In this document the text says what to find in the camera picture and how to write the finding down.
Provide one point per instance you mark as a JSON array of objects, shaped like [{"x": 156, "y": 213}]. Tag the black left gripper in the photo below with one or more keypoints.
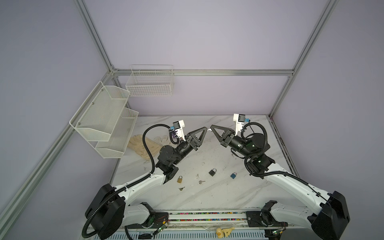
[{"x": 192, "y": 141}]

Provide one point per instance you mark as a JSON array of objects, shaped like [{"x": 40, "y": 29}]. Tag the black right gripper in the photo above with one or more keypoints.
[{"x": 230, "y": 135}]

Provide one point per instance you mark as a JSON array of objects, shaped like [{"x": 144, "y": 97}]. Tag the blue padlock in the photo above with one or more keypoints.
[{"x": 233, "y": 175}]

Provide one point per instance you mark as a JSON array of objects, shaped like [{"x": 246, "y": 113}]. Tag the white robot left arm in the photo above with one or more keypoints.
[{"x": 111, "y": 207}]

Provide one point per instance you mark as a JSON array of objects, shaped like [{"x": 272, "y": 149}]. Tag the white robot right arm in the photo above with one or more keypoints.
[{"x": 326, "y": 214}]

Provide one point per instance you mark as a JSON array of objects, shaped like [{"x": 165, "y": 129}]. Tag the black padlock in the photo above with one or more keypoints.
[{"x": 212, "y": 172}]

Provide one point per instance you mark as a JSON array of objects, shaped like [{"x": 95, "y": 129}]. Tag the brass padlock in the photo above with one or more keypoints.
[{"x": 180, "y": 179}]

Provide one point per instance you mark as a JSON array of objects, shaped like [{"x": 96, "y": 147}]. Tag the beige leather glove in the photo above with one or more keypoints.
[{"x": 136, "y": 144}]

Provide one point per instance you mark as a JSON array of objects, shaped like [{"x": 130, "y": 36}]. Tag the white mesh lower shelf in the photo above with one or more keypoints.
[{"x": 118, "y": 143}]

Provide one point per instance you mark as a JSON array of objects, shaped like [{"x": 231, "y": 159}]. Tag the white mesh shelf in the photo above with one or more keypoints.
[
  {"x": 118, "y": 143},
  {"x": 96, "y": 119}
]

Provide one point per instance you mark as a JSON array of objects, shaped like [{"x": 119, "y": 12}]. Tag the yellow toy figure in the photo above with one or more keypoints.
[{"x": 224, "y": 233}]

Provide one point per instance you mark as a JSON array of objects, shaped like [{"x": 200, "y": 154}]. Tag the white mesh upper shelf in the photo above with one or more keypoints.
[{"x": 96, "y": 119}]

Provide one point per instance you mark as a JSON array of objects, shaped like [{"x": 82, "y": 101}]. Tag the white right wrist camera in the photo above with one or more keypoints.
[{"x": 240, "y": 120}]

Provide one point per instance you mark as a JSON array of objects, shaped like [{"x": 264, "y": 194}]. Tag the white wire basket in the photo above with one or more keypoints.
[{"x": 151, "y": 81}]

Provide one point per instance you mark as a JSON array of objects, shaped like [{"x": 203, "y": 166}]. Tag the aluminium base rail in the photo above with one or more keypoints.
[{"x": 202, "y": 225}]

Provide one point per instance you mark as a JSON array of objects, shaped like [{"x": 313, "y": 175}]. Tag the aluminium frame back bar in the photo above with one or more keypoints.
[{"x": 236, "y": 72}]

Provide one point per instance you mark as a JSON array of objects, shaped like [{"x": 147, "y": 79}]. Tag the aluminium frame post left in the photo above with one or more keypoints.
[{"x": 91, "y": 27}]

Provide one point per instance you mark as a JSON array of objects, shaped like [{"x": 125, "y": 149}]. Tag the aluminium frame post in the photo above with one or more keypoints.
[
  {"x": 91, "y": 27},
  {"x": 319, "y": 26}
]

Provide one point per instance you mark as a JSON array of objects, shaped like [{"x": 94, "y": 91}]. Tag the aluminium frame post right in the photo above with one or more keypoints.
[{"x": 319, "y": 26}]

